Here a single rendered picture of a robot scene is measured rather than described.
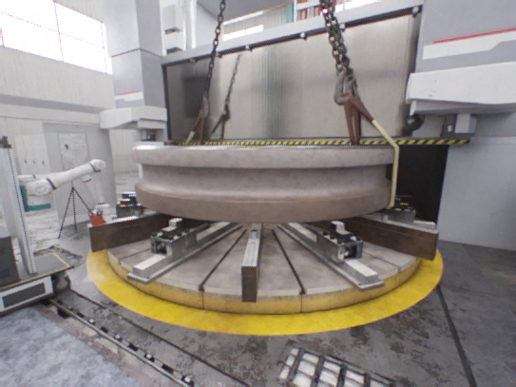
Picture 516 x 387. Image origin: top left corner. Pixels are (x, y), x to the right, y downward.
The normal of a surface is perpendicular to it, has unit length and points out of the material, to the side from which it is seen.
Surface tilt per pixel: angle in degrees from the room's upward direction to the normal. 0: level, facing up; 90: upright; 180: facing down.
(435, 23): 90
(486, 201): 90
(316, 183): 90
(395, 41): 90
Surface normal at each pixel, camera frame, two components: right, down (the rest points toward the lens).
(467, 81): -0.47, 0.17
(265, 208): -0.01, 0.19
